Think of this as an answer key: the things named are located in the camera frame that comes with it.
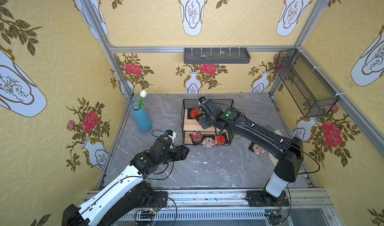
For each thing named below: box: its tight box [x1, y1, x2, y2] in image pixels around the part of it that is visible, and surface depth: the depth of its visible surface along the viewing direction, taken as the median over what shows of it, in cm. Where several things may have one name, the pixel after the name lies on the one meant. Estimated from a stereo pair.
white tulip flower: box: [139, 89, 147, 110], surface depth 83 cm
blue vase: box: [130, 102, 153, 133], surface depth 90 cm
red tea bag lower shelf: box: [215, 135, 226, 147], surface depth 94 cm
